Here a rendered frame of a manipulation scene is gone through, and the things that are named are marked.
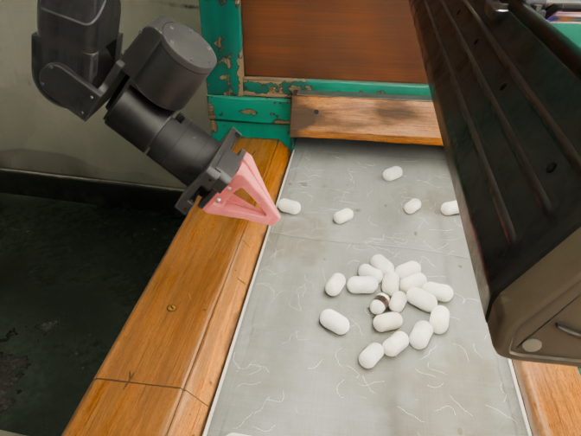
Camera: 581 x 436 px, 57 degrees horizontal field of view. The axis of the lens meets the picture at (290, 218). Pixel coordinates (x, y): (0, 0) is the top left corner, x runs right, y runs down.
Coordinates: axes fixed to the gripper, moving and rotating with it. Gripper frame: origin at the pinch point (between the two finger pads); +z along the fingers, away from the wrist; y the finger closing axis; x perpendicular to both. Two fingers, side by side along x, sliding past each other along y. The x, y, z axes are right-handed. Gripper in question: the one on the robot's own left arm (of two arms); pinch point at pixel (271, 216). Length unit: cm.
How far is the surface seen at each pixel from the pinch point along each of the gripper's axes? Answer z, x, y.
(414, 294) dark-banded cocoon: 19.3, -3.1, 1.0
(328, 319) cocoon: 12.0, 3.1, -4.5
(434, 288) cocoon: 21.2, -4.6, 2.5
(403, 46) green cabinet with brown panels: 6.6, -15.2, 43.7
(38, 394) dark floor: 0, 112, 35
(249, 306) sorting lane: 5.7, 10.8, -1.8
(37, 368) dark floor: -4, 116, 44
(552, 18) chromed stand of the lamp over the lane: -0.3, -31.6, -13.4
